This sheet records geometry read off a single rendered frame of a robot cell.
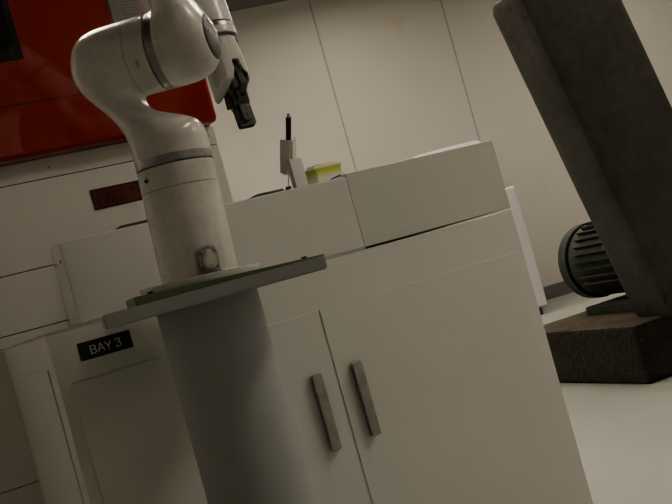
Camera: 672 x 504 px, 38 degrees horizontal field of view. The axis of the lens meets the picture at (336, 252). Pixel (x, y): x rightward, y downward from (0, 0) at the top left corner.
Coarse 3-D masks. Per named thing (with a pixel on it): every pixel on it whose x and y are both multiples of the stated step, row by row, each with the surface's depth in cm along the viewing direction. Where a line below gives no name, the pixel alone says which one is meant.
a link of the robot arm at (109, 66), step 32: (96, 32) 148; (128, 32) 146; (96, 64) 146; (128, 64) 146; (96, 96) 147; (128, 96) 148; (128, 128) 147; (160, 128) 145; (192, 128) 147; (160, 160) 145
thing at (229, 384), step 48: (240, 288) 136; (192, 336) 143; (240, 336) 144; (192, 384) 144; (240, 384) 143; (192, 432) 146; (240, 432) 142; (288, 432) 147; (240, 480) 142; (288, 480) 144
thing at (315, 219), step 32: (288, 192) 180; (320, 192) 182; (256, 224) 176; (288, 224) 179; (320, 224) 182; (352, 224) 184; (64, 256) 161; (96, 256) 164; (128, 256) 166; (256, 256) 176; (288, 256) 178; (64, 288) 166; (96, 288) 163; (128, 288) 165
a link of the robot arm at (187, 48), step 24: (168, 0) 144; (192, 0) 148; (144, 24) 146; (168, 24) 144; (192, 24) 145; (168, 48) 144; (192, 48) 145; (216, 48) 148; (168, 72) 146; (192, 72) 147
